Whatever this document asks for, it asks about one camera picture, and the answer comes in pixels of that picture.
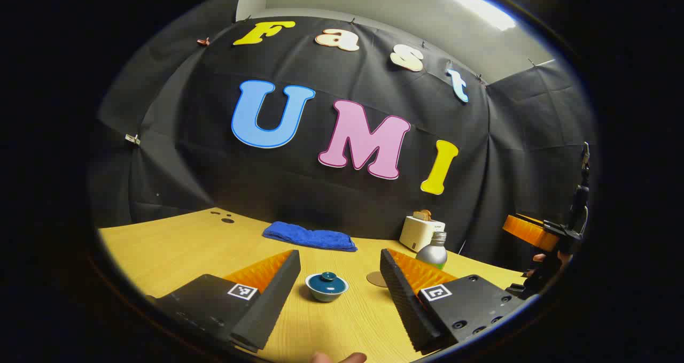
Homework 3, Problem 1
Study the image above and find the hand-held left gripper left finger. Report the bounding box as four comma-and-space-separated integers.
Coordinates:
147, 249, 301, 353

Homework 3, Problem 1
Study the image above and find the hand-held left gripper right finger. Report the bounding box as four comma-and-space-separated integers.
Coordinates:
380, 248, 527, 353

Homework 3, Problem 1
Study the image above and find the silver green water bottle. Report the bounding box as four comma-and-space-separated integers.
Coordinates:
416, 231, 448, 271

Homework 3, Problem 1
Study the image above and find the white toaster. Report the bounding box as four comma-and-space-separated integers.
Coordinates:
399, 215, 446, 253

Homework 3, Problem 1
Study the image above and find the blue towel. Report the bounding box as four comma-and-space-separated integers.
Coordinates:
262, 221, 359, 253

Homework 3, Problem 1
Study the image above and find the black backdrop cloth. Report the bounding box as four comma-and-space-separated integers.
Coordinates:
88, 16, 599, 278

